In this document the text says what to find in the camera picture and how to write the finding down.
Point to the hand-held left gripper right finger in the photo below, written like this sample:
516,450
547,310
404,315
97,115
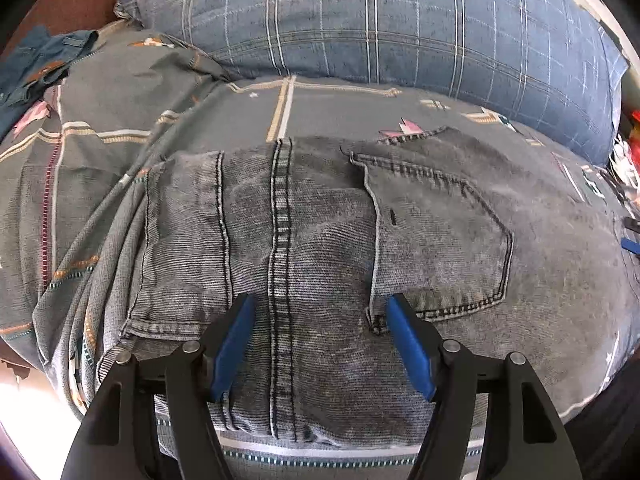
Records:
407,345

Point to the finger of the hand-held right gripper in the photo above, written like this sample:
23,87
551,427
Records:
631,248
632,223

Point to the blue plaid pillow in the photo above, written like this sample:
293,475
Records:
400,25

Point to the grey patterned bed sheet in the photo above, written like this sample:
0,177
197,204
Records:
100,160

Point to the blue denim garment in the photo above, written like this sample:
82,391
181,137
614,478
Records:
35,65

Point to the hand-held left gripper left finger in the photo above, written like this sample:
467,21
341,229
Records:
235,350

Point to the grey denim pants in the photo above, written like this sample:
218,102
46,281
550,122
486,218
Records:
325,240

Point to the red plastic bag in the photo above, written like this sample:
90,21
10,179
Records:
635,119

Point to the white plastic bag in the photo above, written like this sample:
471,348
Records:
624,159

